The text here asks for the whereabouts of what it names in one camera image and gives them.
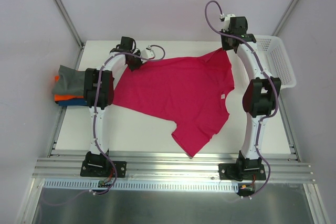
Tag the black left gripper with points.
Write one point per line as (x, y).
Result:
(134, 63)

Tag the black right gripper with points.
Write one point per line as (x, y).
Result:
(227, 43)

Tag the pink t shirt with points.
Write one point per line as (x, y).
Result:
(190, 91)

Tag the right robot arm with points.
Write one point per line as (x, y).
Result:
(260, 100)

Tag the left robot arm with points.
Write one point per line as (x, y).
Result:
(98, 94)

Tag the white plastic basket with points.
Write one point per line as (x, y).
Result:
(274, 58)

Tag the grey folded t shirt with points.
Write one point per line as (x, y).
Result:
(70, 82)

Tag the blue folded t shirt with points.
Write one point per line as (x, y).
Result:
(72, 102)

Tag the orange folded t shirt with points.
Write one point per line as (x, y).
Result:
(61, 96)

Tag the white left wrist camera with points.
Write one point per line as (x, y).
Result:
(148, 53)

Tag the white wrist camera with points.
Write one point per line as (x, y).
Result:
(225, 19)
(148, 53)

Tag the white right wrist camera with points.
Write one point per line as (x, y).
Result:
(225, 19)

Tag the white slotted cable duct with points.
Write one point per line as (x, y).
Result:
(94, 184)

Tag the aluminium mounting rail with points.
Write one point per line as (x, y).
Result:
(285, 168)

